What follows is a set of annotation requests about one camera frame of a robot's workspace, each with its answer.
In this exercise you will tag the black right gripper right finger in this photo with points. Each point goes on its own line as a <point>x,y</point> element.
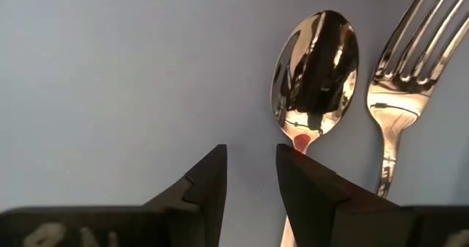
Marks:
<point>329,210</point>

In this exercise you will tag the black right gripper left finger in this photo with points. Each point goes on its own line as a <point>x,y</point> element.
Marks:
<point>183,217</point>

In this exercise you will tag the shiny metal fork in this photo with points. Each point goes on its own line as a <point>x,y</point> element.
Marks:
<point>399,100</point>

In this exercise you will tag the shiny metal spoon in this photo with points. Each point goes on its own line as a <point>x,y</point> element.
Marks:
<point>315,74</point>

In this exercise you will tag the light blue plastic tray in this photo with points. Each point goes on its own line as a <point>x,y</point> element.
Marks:
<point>110,74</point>

